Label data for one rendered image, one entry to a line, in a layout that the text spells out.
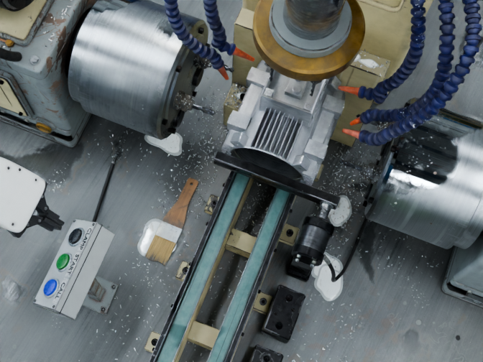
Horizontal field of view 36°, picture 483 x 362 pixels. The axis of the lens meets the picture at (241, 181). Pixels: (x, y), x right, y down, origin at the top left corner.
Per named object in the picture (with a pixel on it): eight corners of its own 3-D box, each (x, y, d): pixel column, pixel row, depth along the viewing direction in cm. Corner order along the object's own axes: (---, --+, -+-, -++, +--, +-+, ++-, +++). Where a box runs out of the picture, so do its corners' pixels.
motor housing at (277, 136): (255, 87, 160) (260, 42, 142) (338, 118, 158) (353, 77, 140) (220, 167, 153) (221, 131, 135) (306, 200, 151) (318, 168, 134)
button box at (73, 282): (93, 229, 139) (72, 216, 136) (116, 233, 135) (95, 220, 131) (52, 313, 134) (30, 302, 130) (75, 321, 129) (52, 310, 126)
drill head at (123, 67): (75, 10, 165) (51, -61, 141) (226, 66, 162) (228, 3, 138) (23, 104, 157) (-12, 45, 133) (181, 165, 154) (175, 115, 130)
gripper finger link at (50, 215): (34, 208, 124) (63, 226, 128) (43, 192, 125) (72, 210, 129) (24, 207, 126) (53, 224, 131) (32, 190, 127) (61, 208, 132)
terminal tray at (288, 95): (279, 59, 145) (282, 41, 138) (330, 78, 144) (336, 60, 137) (256, 110, 141) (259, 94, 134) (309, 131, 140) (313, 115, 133)
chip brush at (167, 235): (183, 175, 165) (183, 174, 164) (204, 184, 165) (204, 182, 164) (144, 258, 159) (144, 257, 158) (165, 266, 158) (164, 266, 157)
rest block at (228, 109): (232, 103, 171) (233, 79, 160) (260, 113, 171) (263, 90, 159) (222, 124, 169) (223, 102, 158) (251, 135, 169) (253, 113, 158)
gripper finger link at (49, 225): (25, 226, 123) (54, 243, 127) (34, 210, 124) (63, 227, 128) (15, 224, 125) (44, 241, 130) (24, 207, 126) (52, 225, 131)
